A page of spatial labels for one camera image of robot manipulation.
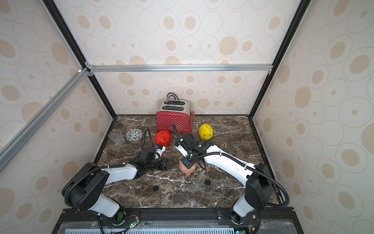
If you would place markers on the red polka dot toaster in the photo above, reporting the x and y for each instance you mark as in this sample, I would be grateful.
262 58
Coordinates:
178 112

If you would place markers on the clear plastic cup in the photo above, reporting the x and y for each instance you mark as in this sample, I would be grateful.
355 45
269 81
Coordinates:
117 137

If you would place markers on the aluminium rail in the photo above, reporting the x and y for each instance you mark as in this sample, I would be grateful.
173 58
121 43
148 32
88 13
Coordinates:
22 137
181 68

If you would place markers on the aluminium rail left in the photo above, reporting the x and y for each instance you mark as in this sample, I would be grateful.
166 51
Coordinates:
22 137

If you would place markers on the pink piggy bank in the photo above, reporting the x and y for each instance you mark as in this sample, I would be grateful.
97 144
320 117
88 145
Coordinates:
184 169

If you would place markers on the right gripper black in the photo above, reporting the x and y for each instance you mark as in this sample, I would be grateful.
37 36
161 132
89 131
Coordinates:
188 161

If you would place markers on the yellow piggy bank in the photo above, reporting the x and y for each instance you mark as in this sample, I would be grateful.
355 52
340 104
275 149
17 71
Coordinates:
206 132

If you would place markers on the patterned ceramic bowl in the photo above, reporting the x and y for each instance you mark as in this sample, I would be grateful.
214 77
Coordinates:
134 135

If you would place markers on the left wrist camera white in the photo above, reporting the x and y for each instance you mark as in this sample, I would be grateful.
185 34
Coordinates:
159 150

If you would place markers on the red piggy bank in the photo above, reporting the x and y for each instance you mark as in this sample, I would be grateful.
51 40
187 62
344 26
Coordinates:
163 138

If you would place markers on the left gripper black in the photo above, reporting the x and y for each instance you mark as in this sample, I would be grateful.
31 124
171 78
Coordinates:
162 166

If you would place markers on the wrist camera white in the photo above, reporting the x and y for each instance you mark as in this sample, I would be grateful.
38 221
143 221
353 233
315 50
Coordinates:
159 150
181 149

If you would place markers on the aluminium rail back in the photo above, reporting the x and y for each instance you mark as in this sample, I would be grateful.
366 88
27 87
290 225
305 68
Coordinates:
181 68

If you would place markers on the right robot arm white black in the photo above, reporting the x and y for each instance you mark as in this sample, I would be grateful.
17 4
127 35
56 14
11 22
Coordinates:
261 189

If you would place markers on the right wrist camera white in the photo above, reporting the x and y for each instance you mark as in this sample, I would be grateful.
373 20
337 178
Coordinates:
181 149

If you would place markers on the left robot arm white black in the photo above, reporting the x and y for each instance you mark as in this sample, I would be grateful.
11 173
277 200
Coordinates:
84 190

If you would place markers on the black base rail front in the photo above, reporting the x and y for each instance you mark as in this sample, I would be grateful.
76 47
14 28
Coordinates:
181 221

